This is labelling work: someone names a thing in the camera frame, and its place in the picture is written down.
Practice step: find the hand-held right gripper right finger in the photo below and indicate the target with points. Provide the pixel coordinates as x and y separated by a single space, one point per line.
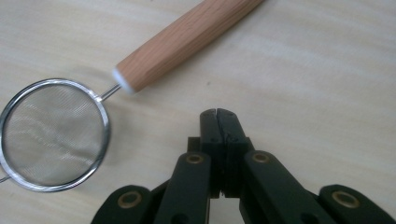
232 133

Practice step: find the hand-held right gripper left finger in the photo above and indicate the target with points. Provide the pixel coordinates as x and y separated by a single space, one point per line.
211 133

